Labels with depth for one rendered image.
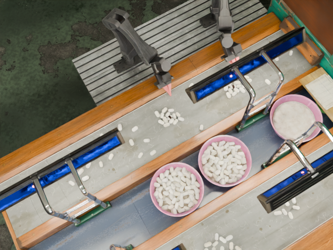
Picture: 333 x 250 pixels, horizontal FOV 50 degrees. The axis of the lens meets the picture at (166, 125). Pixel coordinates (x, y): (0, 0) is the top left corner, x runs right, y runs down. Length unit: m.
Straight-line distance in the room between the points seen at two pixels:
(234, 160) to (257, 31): 0.78
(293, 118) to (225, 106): 0.36
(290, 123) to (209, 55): 0.58
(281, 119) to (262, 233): 0.60
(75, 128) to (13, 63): 1.42
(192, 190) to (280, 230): 0.46
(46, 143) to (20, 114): 1.06
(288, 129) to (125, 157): 0.86
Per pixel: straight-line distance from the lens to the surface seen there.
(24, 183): 1.58
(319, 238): 1.87
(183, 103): 1.95
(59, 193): 1.92
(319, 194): 1.92
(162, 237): 1.77
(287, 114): 2.00
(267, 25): 2.22
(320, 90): 2.07
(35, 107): 2.99
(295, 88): 2.05
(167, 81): 1.83
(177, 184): 1.81
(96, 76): 2.17
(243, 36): 2.15
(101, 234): 1.90
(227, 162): 1.87
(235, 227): 1.81
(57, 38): 3.24
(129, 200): 1.89
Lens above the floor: 2.52
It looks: 69 degrees down
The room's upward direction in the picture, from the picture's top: 8 degrees counter-clockwise
